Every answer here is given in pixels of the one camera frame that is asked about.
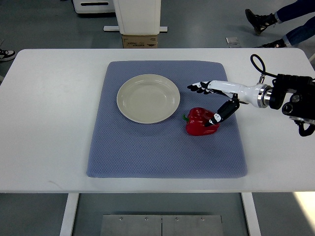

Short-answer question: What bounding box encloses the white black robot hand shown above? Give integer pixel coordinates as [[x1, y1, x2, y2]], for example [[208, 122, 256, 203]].
[[187, 80, 272, 127]]

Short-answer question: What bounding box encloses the red bell pepper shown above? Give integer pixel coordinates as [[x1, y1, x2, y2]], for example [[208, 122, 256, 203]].
[[183, 107, 220, 136]]

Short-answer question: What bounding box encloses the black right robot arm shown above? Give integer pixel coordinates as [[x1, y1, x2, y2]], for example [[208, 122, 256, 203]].
[[250, 54, 315, 137]]

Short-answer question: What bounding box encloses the cream round plate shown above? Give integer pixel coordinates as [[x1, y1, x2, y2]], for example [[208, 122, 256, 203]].
[[116, 74, 180, 124]]

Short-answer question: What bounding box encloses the grey metal floor plate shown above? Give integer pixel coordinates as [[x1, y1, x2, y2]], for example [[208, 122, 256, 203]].
[[100, 214, 224, 236]]

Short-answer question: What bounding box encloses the black boot lower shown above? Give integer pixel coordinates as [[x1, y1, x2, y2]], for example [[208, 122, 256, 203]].
[[255, 39, 287, 48]]

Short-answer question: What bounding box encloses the black boot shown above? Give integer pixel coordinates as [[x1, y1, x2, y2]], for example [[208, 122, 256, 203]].
[[255, 39, 287, 48], [245, 9, 277, 35]]

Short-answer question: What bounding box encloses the small grey floor tile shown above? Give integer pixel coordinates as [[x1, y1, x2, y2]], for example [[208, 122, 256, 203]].
[[225, 37, 240, 45]]

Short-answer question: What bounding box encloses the black boot upper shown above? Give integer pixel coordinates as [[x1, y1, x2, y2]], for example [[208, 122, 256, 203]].
[[245, 9, 277, 35]]

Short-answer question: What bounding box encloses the blue jeans leg lower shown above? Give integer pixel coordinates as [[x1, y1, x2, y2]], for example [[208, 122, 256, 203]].
[[283, 17, 315, 46]]

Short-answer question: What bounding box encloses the blue jeans leg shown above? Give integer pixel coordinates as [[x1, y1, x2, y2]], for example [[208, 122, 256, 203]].
[[275, 0, 315, 23], [283, 17, 315, 46]]

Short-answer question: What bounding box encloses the blue jeans leg upper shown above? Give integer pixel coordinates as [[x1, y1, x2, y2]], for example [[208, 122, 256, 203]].
[[275, 0, 315, 23]]

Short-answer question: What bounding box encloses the white right table leg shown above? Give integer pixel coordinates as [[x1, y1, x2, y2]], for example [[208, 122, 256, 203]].
[[241, 192, 261, 236]]

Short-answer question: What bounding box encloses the white table leg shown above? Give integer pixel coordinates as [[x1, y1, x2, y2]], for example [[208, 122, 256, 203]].
[[60, 193, 79, 236], [241, 192, 261, 236]]

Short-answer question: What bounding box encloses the cardboard box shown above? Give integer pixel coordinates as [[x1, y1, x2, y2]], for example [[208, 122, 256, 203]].
[[122, 35, 158, 49]]

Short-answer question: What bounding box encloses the blue textured mat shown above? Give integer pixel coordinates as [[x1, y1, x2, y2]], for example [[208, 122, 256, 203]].
[[87, 60, 247, 178]]

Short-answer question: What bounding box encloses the white cabinet with slot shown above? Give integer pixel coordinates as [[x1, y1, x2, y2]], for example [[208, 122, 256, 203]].
[[72, 0, 115, 14]]

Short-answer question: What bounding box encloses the white left table leg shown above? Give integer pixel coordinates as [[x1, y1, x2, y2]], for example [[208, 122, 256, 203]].
[[60, 193, 79, 236]]

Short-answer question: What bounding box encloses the black white sneaker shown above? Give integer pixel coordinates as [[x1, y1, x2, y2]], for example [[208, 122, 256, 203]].
[[0, 49, 16, 62]]

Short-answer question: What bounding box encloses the white pedestal column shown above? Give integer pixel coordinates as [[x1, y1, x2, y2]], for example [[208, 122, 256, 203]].
[[103, 0, 168, 35]]

